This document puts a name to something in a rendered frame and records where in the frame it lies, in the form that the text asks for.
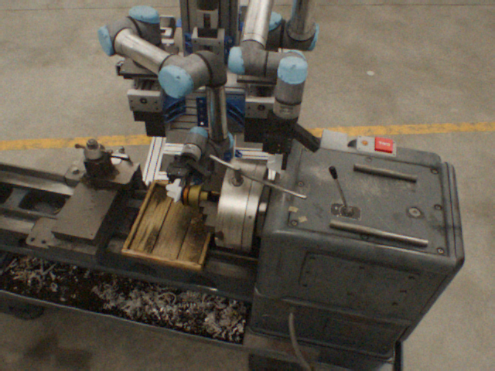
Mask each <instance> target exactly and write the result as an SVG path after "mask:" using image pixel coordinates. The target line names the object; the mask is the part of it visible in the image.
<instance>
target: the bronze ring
mask: <svg viewBox="0 0 495 371"><path fill-rule="evenodd" d="M203 187H204V184H201V185H194V184H193V185H185V186H184V188H183V194H182V203H183V205H184V206H190V207H191V209H199V204H200V201H201V200H206V201H210V202H212V197H213V193H212V191H209V190H205V189H203Z"/></svg>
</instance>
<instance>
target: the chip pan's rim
mask: <svg viewBox="0 0 495 371"><path fill-rule="evenodd" d="M13 254H14V253H10V254H9V256H8V258H7V259H6V261H5V263H4V264H3V265H2V266H1V267H0V270H3V269H4V268H5V266H6V264H7V263H8V262H9V260H10V258H11V257H12V255H13ZM0 297H3V298H9V299H12V300H16V301H23V302H26V303H30V304H34V305H38V306H41V307H45V308H51V309H55V310H60V311H66V312H69V313H74V314H77V315H84V317H88V318H95V319H98V320H103V321H106V322H113V323H117V324H120V325H127V326H131V327H135V328H138V329H142V330H146V331H150V332H158V333H161V334H165V335H171V336H175V337H180V338H183V339H189V340H194V342H201V343H204V344H209V345H215V346H219V347H224V348H227V349H233V350H237V351H242V352H248V353H252V354H255V355H260V356H267V357H270V358H275V359H281V360H282V361H284V360H285V362H292V363H296V364H299V365H301V363H300V361H299V358H298V356H292V355H289V354H286V353H283V352H279V351H276V350H273V349H265V348H259V347H252V346H247V345H238V344H233V343H229V342H222V341H218V340H217V339H212V338H207V337H203V336H199V335H193V334H188V333H185V332H177V331H173V330H169V329H166V328H160V327H155V326H152V325H148V324H145V323H141V322H133V321H130V320H127V319H124V318H119V317H115V316H112V315H102V314H101V313H98V312H93V311H87V310H82V309H79V308H72V307H68V306H65V305H58V304H54V303H52V302H50V301H44V300H39V299H36V298H29V297H25V296H21V295H17V294H13V293H9V292H7V291H3V290H0ZM251 309H252V304H251ZM250 317H251V310H250V312H249V316H248V320H247V331H248V332H249V333H248V332H245V333H248V334H251V335H258V336H261V337H265V338H269V339H273V340H276V341H280V342H287V343H292V341H291V339H284V338H279V337H275V336H272V335H265V334H261V333H257V332H252V331H251V330H250V329H249V328H248V325H249V321H250ZM297 343H298V345H302V346H306V347H310V348H314V349H321V350H325V351H329V352H335V353H339V354H344V355H348V356H354V357H358V358H362V359H369V360H373V361H377V362H384V363H389V364H392V363H391V362H393V361H394V344H393V358H392V360H383V359H376V358H372V357H369V356H362V355H357V354H353V353H350V352H343V351H339V350H335V349H328V348H324V347H320V346H316V345H310V344H305V343H301V342H297ZM304 360H305V361H306V362H307V363H308V364H309V366H311V367H315V368H318V369H325V370H329V371H354V370H352V369H349V368H346V367H343V366H337V365H333V364H329V363H326V362H319V361H315V360H311V359H304ZM403 364H404V342H395V364H394V365H395V371H404V369H403Z"/></svg>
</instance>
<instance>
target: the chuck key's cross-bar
mask: <svg viewBox="0 0 495 371"><path fill-rule="evenodd" d="M210 157H211V158H212V159H214V160H216V161H218V162H219V163H220V164H221V165H224V166H227V167H228V168H230V169H232V170H234V167H233V166H232V165H230V164H228V162H225V161H224V160H222V159H220V158H218V157H216V156H214V155H211V156H210ZM239 174H242V175H244V176H246V177H247V178H248V179H250V180H252V181H255V182H259V183H261V184H263V185H266V186H269V187H272V188H275V189H278V190H280V191H283V192H287V194H289V195H292V196H295V197H297V198H300V199H304V200H307V196H304V195H301V194H299V193H298V192H294V191H292V190H290V189H287V188H283V187H281V186H279V185H275V184H273V183H270V182H266V181H264V180H261V179H258V177H254V176H253V175H249V174H247V173H246V172H244V171H242V170H241V171H240V172H239Z"/></svg>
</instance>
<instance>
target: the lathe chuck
mask: <svg viewBox="0 0 495 371"><path fill-rule="evenodd" d="M233 158H235V159H240V161H239V160H238V161H236V160H234V159H231V160H230V165H232V166H235V165H240V166H241V170H242V171H244V172H246V173H247V174H249V175H253V174H254V170H255V169H256V167H257V165H258V162H259V161H255V160H250V159H246V158H237V157H233ZM241 178H242V179H243V183H242V184H241V185H235V184H233V179H234V170H232V169H230V168H227V172H226V175H224V180H223V184H222V187H221V191H220V198H219V202H218V207H217V218H216V226H215V231H216V232H218V231H223V232H222V233H224V239H223V240H219V239H218V237H215V242H216V245H217V246H220V247H228V248H232V249H236V250H242V235H243V228H244V218H245V213H246V208H247V204H248V197H249V192H250V187H251V182H252V180H250V179H248V177H246V176H244V175H241Z"/></svg>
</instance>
